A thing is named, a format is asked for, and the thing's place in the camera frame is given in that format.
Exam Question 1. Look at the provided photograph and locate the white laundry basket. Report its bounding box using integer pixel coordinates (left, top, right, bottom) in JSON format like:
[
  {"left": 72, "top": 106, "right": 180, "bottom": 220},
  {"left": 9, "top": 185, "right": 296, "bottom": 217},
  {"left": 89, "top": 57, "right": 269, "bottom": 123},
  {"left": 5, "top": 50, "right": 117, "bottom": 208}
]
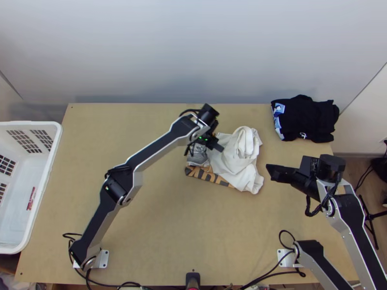
[{"left": 0, "top": 121, "right": 63, "bottom": 254}]

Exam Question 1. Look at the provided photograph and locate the pile of folded clothes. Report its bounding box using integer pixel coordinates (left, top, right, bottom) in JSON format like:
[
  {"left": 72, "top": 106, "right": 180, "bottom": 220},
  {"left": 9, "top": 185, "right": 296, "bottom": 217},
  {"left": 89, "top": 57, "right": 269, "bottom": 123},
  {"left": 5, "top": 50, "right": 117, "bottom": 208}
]
[{"left": 269, "top": 94, "right": 340, "bottom": 144}]

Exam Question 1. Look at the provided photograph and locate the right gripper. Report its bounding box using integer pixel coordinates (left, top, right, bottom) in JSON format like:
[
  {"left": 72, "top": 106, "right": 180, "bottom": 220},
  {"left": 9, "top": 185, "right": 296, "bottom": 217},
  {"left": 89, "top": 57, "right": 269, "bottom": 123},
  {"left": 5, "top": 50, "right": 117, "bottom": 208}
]
[{"left": 265, "top": 163, "right": 322, "bottom": 203}]

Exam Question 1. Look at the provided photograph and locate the black tripod stand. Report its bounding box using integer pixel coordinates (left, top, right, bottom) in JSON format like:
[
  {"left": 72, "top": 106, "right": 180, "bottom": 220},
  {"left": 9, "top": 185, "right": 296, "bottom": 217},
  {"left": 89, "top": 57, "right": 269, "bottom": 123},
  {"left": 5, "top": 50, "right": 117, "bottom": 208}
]
[{"left": 357, "top": 194, "right": 387, "bottom": 250}]

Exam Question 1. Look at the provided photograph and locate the white t-shirt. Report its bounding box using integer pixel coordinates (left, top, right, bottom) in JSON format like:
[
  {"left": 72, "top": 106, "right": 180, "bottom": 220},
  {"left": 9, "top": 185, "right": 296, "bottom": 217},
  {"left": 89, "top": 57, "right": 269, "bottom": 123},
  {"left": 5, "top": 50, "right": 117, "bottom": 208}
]
[{"left": 183, "top": 125, "right": 265, "bottom": 195}]

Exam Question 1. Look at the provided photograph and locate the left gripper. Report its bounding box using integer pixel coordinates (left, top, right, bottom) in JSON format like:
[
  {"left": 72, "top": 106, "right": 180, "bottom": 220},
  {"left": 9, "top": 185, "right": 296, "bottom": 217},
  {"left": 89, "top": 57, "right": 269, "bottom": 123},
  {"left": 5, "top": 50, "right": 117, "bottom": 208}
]
[{"left": 195, "top": 120, "right": 226, "bottom": 153}]

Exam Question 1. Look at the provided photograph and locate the black cable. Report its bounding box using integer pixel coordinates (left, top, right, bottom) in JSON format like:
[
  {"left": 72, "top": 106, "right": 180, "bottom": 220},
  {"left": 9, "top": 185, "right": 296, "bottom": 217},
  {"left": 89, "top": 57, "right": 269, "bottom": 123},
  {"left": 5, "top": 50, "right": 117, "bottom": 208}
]
[
  {"left": 241, "top": 269, "right": 307, "bottom": 289},
  {"left": 304, "top": 178, "right": 344, "bottom": 217},
  {"left": 278, "top": 229, "right": 298, "bottom": 251},
  {"left": 62, "top": 232, "right": 143, "bottom": 290}
]

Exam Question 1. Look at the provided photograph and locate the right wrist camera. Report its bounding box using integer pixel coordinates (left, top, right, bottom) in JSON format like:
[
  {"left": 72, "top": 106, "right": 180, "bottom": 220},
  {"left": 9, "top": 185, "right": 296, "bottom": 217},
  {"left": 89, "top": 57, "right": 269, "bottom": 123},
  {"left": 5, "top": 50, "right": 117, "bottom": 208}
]
[{"left": 300, "top": 155, "right": 322, "bottom": 176}]

